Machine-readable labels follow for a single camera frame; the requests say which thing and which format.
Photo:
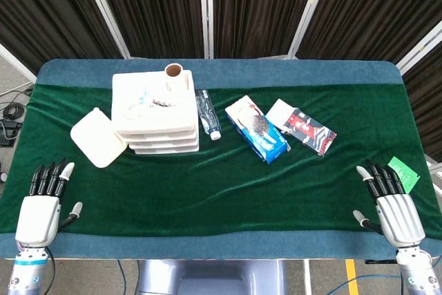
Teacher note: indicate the white roll with cardboard core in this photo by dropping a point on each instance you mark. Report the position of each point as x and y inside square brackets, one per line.
[174, 79]

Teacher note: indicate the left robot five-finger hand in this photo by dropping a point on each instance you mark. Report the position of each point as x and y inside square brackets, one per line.
[36, 217]

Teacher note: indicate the blue cookie box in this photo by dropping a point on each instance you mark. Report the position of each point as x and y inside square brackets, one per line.
[257, 129]

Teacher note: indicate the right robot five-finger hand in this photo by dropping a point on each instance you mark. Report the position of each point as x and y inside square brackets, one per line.
[400, 215]

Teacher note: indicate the black curtain folding screen panel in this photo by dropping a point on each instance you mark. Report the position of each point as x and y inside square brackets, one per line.
[259, 8]
[428, 101]
[155, 8]
[41, 15]
[373, 8]

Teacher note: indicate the white square plastic lid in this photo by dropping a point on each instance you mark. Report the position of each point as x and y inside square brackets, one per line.
[96, 139]

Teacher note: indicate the small light blue trinket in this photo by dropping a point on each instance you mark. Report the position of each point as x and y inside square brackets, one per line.
[144, 95]

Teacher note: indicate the black power adapter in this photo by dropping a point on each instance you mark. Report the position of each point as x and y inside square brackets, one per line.
[8, 132]

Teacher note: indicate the brown beaded hair clip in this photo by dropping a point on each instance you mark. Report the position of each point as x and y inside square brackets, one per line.
[164, 103]

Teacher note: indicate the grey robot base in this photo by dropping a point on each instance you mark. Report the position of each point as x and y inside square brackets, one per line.
[210, 277]

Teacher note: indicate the green velvet cloth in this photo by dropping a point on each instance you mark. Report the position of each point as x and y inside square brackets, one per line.
[221, 191]

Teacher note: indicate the red and navy box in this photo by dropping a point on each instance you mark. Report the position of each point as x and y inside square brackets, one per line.
[304, 127]

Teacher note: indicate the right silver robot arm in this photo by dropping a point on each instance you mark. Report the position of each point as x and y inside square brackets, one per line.
[419, 274]

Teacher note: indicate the green packet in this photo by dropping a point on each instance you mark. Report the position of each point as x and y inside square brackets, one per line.
[409, 174]

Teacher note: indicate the white drawer storage box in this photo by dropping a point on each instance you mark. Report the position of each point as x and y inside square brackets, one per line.
[155, 125]

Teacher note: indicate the clear plastic water bottle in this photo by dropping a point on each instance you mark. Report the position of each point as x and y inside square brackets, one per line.
[207, 115]

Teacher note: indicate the blue table cover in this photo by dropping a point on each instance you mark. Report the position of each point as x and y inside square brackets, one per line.
[241, 70]

